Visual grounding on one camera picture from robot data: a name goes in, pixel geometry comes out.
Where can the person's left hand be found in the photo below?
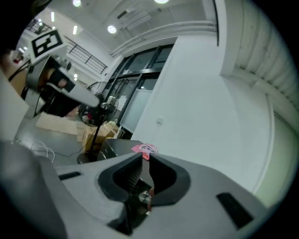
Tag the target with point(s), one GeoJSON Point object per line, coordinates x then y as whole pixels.
{"type": "Point", "coordinates": [61, 81]}

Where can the black railing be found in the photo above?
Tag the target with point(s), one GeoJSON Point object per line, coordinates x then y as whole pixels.
{"type": "Point", "coordinates": [86, 54]}

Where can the black standing fan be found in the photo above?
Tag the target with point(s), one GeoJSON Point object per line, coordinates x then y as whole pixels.
{"type": "Point", "coordinates": [98, 112]}

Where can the round ceiling light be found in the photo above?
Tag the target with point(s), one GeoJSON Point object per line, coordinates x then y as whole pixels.
{"type": "Point", "coordinates": [111, 29]}
{"type": "Point", "coordinates": [161, 1]}
{"type": "Point", "coordinates": [76, 2]}

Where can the black framed glass doors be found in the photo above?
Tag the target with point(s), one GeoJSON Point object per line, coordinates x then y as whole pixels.
{"type": "Point", "coordinates": [137, 77]}

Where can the white ceiling pipes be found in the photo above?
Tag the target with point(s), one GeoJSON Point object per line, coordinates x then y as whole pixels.
{"type": "Point", "coordinates": [163, 30]}

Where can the pink round label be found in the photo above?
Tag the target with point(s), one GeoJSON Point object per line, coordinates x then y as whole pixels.
{"type": "Point", "coordinates": [146, 149]}

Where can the flat pale cardboard box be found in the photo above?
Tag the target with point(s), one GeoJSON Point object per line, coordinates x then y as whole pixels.
{"type": "Point", "coordinates": [57, 124]}

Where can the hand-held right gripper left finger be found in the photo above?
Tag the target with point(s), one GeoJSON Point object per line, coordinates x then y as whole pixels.
{"type": "Point", "coordinates": [88, 179]}

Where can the ceiling air vent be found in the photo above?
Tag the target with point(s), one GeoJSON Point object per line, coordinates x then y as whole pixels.
{"type": "Point", "coordinates": [125, 13]}

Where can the silver washing machine dial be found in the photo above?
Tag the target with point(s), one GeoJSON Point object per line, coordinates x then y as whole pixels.
{"type": "Point", "coordinates": [144, 196]}

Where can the brown cardboard box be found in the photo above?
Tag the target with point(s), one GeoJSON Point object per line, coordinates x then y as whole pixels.
{"type": "Point", "coordinates": [105, 134]}

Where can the long ceiling light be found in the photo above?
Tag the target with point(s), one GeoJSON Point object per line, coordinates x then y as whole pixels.
{"type": "Point", "coordinates": [74, 30]}

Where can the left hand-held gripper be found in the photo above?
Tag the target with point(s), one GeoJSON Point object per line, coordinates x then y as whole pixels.
{"type": "Point", "coordinates": [45, 44]}

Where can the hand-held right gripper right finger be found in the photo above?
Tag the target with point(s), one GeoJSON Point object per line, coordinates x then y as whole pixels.
{"type": "Point", "coordinates": [201, 186]}

